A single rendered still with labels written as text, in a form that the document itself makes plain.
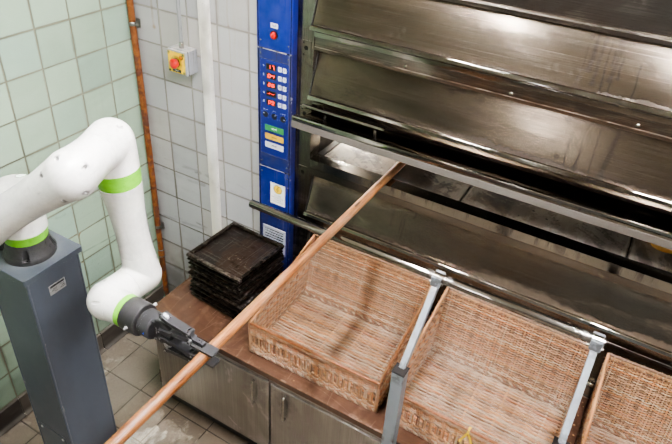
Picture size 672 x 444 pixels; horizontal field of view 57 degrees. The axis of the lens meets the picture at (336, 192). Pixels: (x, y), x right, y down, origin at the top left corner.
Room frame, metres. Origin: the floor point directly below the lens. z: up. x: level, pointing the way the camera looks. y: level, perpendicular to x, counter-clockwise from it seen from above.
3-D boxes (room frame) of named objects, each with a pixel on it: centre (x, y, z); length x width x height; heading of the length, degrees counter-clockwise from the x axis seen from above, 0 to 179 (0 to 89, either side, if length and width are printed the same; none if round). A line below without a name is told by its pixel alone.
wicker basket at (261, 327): (1.74, -0.06, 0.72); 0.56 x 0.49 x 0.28; 63
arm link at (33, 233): (1.42, 0.91, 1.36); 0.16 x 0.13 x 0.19; 169
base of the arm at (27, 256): (1.45, 0.95, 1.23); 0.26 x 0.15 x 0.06; 62
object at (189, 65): (2.38, 0.66, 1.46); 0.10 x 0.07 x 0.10; 62
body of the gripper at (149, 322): (1.15, 0.44, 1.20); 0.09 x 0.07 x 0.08; 62
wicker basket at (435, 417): (1.46, -0.57, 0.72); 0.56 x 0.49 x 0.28; 61
